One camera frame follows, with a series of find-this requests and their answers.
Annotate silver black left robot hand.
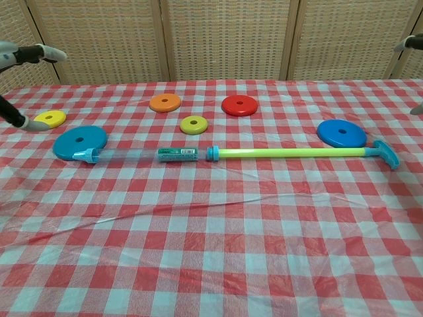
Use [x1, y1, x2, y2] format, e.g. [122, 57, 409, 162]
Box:
[0, 41, 69, 131]

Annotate woven bamboo screen panel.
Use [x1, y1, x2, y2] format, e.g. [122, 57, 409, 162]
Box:
[28, 0, 171, 85]
[286, 0, 423, 80]
[0, 0, 60, 95]
[161, 0, 300, 82]
[385, 6, 423, 80]

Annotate small yellow-green wooden disc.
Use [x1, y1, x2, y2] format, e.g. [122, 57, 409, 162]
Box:
[179, 115, 208, 135]

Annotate red white checkered tablecloth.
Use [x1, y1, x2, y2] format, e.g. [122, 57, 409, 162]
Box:
[0, 78, 423, 317]

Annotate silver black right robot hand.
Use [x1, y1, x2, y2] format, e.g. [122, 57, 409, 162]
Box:
[393, 34, 423, 116]

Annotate large teal wooden disc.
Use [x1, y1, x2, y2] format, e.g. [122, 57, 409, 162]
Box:
[52, 125, 109, 162]

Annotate green rod with blue ends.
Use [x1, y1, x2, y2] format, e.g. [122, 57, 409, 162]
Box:
[71, 145, 219, 165]
[216, 140, 401, 171]

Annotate red wooden disc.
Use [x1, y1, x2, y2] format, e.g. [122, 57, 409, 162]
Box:
[221, 94, 259, 117]

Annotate blue wooden disc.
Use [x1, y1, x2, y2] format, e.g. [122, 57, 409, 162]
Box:
[316, 119, 368, 149]

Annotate yellow wooden disc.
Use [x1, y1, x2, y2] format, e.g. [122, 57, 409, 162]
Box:
[34, 110, 67, 129]

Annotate orange wooden disc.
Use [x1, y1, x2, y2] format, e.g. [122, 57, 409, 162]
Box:
[149, 94, 182, 114]

